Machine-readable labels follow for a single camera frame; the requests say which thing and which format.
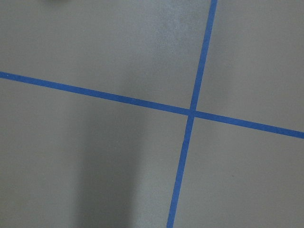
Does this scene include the crossing blue tape line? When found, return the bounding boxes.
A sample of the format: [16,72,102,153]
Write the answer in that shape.
[166,0,218,228]

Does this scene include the long blue tape line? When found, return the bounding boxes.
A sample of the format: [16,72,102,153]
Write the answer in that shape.
[0,72,304,139]

